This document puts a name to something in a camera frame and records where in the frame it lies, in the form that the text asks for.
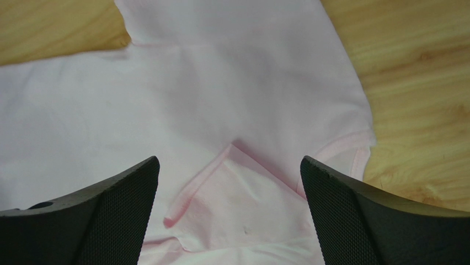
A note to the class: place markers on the pink t-shirt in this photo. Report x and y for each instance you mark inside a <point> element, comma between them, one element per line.
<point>228,95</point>

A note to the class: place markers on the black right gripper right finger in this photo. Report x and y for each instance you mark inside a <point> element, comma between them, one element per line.
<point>357,223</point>

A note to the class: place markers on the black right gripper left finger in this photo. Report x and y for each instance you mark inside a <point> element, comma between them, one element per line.
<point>104,223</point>

